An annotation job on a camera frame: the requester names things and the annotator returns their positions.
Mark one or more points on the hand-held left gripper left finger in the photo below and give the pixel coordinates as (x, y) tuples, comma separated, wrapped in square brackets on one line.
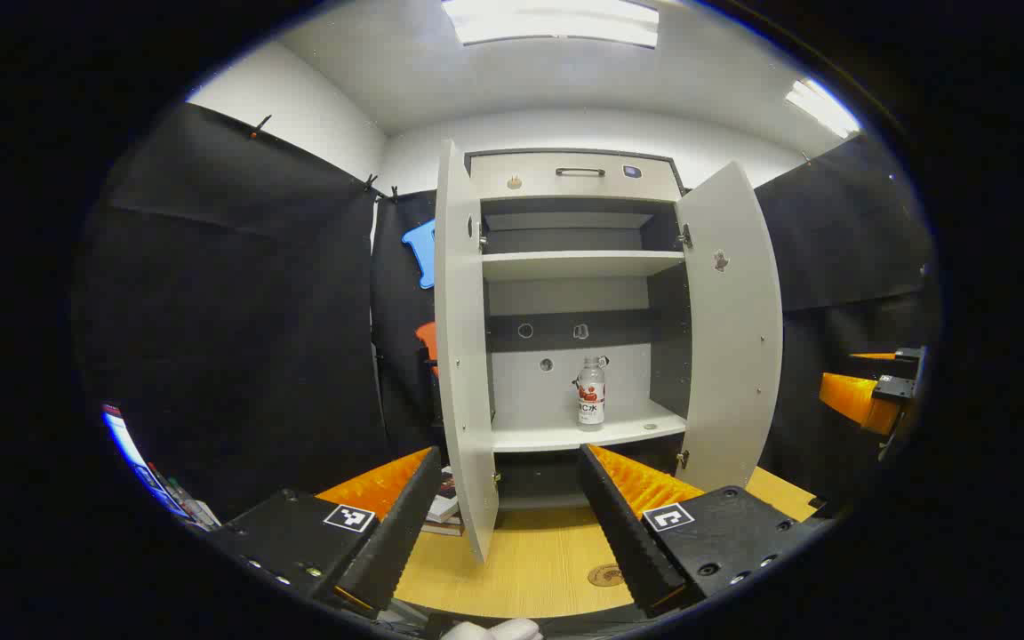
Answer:
[(401, 533)]

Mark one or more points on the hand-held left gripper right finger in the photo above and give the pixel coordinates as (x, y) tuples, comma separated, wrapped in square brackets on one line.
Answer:
[(623, 533)]

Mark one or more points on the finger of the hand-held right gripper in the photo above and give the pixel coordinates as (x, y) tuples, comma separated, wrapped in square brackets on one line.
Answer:
[(894, 356), (854, 402)]

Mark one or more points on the grey cabinet door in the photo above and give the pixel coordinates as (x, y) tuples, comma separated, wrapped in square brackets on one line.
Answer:
[(734, 356), (463, 356)]

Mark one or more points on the clear plastic bottle red label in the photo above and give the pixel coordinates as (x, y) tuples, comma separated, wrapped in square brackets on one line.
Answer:
[(591, 400)]

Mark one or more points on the grey cabinet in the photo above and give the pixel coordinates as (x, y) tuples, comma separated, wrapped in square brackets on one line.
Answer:
[(556, 298)]

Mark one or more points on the grey cabinet shelf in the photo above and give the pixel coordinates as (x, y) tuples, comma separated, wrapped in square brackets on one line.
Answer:
[(579, 265)]

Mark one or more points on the grey cabinet drawer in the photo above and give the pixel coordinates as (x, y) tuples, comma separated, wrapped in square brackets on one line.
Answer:
[(548, 188)]

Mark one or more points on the stack of books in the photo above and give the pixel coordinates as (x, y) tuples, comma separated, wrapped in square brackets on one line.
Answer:
[(443, 511)]

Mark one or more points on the small ceiling light panel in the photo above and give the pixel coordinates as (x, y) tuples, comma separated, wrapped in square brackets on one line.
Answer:
[(821, 107)]

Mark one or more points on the black backdrop cloth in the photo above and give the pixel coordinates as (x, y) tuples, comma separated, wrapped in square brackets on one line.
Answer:
[(228, 311)]

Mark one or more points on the lit display screen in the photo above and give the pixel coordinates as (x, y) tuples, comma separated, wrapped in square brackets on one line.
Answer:
[(130, 449)]

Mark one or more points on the large ceiling light panel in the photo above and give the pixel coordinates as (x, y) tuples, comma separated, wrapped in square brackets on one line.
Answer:
[(552, 22)]

